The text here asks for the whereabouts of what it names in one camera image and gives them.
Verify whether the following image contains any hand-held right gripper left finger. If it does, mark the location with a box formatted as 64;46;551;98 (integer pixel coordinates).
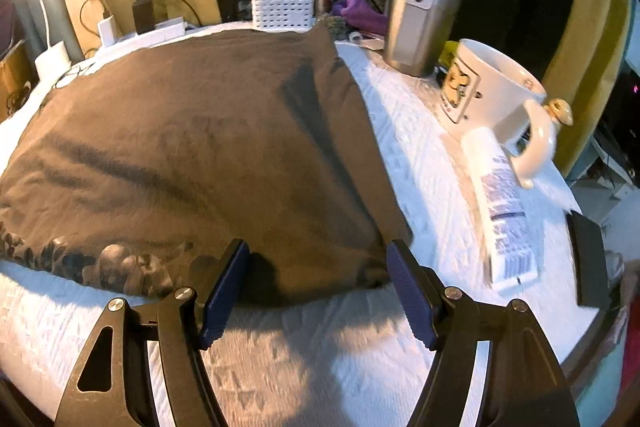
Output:
52;238;252;427

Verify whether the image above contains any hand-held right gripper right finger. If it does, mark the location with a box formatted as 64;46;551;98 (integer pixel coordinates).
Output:
386;239;581;427

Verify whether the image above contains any dark brown t-shirt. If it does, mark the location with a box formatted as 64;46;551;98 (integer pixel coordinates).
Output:
0;26;414;309

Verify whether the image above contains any white printed tube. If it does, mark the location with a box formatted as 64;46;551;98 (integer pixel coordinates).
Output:
459;126;544;294

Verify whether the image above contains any white paper sheet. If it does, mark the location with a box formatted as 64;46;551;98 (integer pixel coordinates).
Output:
529;161;584;216

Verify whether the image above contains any black flat case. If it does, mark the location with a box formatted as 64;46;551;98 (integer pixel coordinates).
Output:
566;210;617;309

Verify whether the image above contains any white printed mug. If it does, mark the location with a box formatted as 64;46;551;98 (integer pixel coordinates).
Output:
439;38;574;190

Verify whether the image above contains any white power strip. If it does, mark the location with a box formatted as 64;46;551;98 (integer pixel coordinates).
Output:
116;19;190;44

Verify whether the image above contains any steel tumbler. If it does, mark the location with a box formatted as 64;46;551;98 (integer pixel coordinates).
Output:
383;0;467;78

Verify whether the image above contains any purple cloth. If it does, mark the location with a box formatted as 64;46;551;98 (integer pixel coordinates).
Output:
331;0;392;34

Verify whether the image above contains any white charger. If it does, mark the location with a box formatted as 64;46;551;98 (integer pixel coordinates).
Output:
97;11;121;46

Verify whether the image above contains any white desk lamp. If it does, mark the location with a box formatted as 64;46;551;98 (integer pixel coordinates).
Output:
0;0;72;84

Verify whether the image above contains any black charger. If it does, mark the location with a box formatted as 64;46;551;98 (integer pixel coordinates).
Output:
132;0;157;36

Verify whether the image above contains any brown cardboard box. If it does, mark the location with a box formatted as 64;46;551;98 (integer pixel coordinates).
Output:
0;38;37;124

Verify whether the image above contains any black charger cable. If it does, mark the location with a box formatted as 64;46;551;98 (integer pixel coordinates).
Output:
79;0;112;38

